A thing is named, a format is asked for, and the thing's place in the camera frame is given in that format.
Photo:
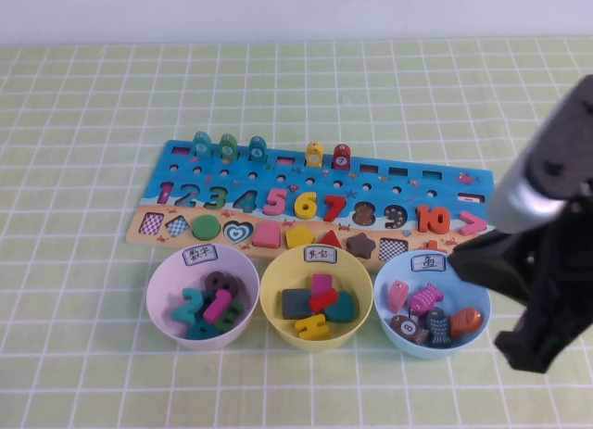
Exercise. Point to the red triangle shape piece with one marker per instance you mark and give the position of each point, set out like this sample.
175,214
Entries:
330,242

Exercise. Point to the green number three piece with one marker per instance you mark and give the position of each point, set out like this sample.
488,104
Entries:
231,320

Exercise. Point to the magenta rectangle shape piece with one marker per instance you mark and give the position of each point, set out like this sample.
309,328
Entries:
322,283

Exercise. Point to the grey square shape piece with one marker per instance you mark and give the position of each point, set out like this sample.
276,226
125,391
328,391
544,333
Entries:
294,305

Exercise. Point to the teal heart shape piece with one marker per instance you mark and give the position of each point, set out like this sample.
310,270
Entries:
345,308

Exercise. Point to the pink number five piece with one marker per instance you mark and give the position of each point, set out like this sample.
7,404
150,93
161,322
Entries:
275,204

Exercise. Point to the red plus sign piece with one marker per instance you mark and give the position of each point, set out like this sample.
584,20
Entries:
433,247

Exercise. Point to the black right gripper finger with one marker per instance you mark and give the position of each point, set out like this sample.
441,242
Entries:
495,262
533,350

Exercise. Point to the yellow wooden fish piece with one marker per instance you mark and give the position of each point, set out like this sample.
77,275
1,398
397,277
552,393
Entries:
314,155

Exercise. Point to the teal wooden fish piece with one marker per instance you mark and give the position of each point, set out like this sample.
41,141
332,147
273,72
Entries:
201,145

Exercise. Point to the paper label on yellow bowl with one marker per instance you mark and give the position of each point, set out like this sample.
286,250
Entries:
319,255

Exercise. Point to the green circle shape piece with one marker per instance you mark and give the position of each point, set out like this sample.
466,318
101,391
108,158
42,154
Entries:
205,227

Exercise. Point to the red fish piece number seven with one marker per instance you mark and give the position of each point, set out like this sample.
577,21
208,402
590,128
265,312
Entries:
341,157

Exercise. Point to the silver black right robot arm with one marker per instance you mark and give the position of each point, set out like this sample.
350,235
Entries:
523,202

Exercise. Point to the light blue plastic bowl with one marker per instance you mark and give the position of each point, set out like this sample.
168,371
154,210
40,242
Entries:
463,294

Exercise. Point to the pink wooden fish piece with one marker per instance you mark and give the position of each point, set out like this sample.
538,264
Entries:
397,297

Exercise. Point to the red minus bar piece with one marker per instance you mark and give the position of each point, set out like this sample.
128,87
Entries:
323,299

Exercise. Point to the green wooden fish piece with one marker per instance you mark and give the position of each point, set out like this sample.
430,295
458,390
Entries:
227,147

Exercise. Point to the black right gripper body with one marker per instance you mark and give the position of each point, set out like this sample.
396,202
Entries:
565,267

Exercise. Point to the magenta number one piece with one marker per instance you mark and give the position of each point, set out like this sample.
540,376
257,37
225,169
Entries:
217,306

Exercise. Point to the yellow number six piece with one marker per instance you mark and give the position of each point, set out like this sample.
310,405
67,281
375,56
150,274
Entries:
304,209

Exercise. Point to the magenta striped fish piece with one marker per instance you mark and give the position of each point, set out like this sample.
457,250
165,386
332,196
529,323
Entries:
425,300

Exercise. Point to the paper label on pink bowl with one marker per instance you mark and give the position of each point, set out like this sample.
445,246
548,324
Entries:
201,256

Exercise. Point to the pink trapezoid shape piece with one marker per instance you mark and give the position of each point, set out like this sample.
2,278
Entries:
265,235

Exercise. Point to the paper label on blue bowl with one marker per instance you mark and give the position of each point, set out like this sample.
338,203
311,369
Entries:
428,264

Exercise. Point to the blue wooden number puzzle board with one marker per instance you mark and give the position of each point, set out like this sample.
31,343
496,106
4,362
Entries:
324,181

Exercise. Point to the pink greater-than sign piece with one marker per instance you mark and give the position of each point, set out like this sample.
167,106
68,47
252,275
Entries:
473,225

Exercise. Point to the dark grey fish piece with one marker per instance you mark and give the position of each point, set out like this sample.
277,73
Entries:
438,328

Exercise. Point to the yellow plastic bowl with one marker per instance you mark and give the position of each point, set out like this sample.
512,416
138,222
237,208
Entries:
273,318

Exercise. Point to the brown fish piece number eight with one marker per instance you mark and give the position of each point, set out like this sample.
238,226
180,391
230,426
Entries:
407,328

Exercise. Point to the green checked tablecloth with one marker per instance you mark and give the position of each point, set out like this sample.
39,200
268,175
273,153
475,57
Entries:
92,100

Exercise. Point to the orange wooden fish piece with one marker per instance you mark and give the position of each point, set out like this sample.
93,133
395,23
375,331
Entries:
465,322

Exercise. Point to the teal fish piece number four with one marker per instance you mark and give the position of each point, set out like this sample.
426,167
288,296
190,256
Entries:
257,150

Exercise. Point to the pink plastic bowl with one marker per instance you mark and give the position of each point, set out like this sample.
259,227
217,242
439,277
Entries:
162,304

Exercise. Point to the brown star shape piece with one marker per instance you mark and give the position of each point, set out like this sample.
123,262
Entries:
361,245

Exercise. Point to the orange number ten piece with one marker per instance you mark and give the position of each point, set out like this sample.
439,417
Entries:
425,218

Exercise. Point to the teal number two piece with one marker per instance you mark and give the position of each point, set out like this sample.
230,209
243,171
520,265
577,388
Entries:
187,308

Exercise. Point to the yellow pentagon shape piece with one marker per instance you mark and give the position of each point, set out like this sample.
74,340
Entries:
297,238

